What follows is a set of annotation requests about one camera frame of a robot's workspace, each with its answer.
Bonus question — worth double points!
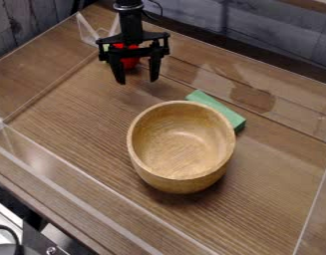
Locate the wooden bowl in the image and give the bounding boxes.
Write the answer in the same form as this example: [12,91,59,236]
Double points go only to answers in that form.
[127,101,235,194]

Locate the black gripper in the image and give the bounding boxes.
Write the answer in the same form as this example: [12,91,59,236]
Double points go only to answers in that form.
[96,31,170,85]

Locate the red plush fruit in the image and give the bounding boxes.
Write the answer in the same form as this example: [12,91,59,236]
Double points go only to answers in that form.
[114,43,140,70]

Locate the black metal bracket with screw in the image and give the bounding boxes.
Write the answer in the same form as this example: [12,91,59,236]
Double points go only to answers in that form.
[21,223,98,255]

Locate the black cable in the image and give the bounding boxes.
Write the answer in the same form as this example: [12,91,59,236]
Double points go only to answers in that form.
[0,223,24,255]

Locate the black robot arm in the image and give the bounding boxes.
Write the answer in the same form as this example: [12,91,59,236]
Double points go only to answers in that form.
[96,0,170,85]

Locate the green rectangular block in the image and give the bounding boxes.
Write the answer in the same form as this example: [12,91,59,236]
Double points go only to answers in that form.
[184,90,246,133]

